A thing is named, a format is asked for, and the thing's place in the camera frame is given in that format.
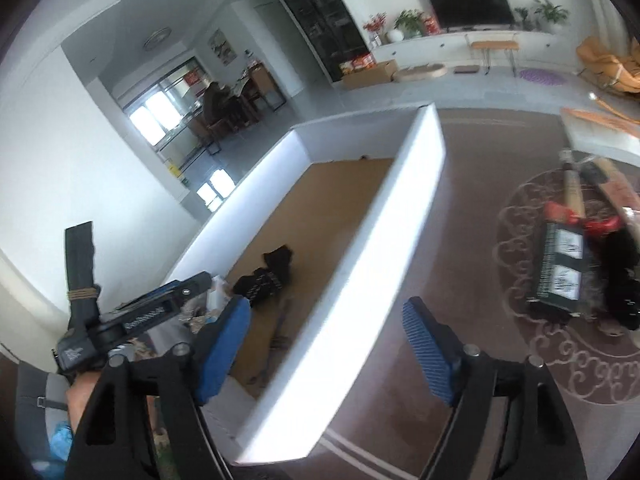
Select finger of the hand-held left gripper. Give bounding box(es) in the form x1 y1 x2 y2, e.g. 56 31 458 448
119 271 214 319

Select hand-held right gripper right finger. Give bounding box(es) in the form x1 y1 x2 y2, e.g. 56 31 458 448
402 296 588 480

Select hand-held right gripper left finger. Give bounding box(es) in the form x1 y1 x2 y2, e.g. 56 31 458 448
65 296 252 480

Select large white cardboard box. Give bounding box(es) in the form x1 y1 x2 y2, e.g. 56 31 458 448
160 102 447 464

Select black package with white labels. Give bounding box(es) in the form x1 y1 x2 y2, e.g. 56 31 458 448
527 220 601 317

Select black fluffy item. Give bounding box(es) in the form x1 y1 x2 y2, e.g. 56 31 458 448
595 230 640 331

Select brown packet with red print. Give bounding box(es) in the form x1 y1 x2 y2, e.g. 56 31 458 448
597 157 640 216

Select person's left hand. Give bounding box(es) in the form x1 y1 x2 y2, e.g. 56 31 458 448
66 374 104 433

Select clear plastic wrapper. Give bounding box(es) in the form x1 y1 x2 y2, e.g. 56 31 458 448
206 275 232 321

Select black patterned cloth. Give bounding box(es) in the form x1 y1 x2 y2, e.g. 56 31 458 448
233 269 287 306

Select person's grey clothing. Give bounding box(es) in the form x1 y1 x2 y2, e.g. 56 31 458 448
14 360 71 461

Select blue cloth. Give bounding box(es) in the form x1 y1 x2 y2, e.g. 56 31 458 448
49 422 76 466

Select glass sliding door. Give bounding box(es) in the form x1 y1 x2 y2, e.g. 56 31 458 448
119 60 211 153

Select wooden dining chair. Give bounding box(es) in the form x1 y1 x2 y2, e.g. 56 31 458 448
245 62 288 121

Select white flat box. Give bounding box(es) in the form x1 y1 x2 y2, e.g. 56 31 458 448
560 108 640 161

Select round beige pet bed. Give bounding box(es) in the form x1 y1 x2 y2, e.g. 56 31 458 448
391 63 449 84

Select brown cardboard box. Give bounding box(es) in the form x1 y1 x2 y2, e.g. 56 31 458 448
342 60 399 92

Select orange snack boxes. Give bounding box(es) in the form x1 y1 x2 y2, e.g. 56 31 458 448
340 54 376 74

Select purple floor mat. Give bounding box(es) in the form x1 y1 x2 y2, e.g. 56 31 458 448
519 69 567 87

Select white television cabinet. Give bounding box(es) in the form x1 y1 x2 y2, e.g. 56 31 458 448
372 30 581 68

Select dark glass display cabinet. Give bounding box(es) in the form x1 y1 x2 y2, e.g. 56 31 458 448
260 0 371 83

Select wooden stool with metal legs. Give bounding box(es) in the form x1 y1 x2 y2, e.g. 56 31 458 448
470 40 521 77

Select green potted plant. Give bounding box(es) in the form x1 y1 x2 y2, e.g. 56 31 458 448
394 9 426 40

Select red flower bouquet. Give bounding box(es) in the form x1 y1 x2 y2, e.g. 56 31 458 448
363 12 389 36

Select orange lounge chair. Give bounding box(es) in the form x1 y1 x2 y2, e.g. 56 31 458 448
576 36 640 95

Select black television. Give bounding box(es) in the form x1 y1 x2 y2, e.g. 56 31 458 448
425 0 516 32

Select large leafy potted plant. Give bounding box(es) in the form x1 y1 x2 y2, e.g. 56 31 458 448
531 0 571 35

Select framed wall picture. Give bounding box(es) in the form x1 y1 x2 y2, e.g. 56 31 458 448
208 28 237 67

